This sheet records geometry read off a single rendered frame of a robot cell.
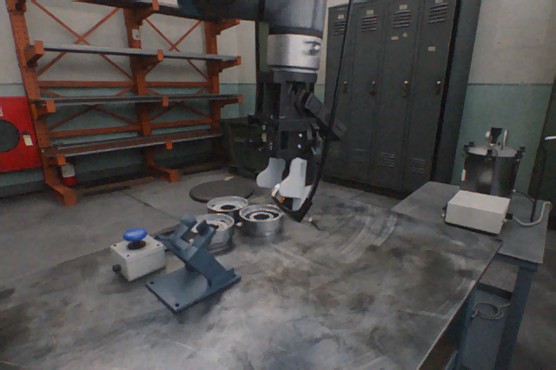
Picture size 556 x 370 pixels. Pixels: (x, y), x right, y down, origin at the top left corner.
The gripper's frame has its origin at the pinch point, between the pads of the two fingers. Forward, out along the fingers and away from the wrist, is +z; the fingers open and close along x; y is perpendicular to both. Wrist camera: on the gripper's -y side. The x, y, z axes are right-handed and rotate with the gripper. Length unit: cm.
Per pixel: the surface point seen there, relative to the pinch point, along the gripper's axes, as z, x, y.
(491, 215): 16, 11, -76
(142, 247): 12.2, -19.5, 17.4
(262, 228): 13.1, -15.2, -7.4
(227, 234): 13.0, -17.1, 0.8
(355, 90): -14, -175, -259
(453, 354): 39, 20, -38
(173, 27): -74, -418, -178
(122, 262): 13.9, -19.4, 21.2
